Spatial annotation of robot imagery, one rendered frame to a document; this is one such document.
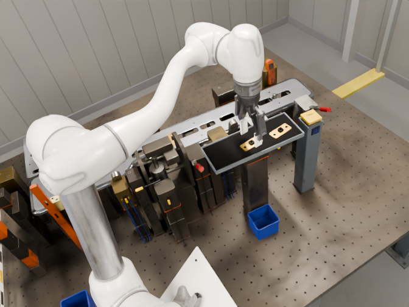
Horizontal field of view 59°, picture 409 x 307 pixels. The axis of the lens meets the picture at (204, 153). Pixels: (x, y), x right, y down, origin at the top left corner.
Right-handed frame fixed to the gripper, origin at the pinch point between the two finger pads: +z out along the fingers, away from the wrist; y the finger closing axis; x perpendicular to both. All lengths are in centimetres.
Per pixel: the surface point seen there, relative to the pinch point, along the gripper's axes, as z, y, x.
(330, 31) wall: 108, -147, 210
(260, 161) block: 14.0, 2.9, 1.8
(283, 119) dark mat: 5.3, -2.1, 17.3
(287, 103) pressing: 21.3, -21.8, 37.8
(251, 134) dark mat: 5.3, -4.0, 2.9
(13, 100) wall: 77, -223, -82
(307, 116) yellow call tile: 5.3, 2.8, 25.4
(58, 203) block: 16, -32, -72
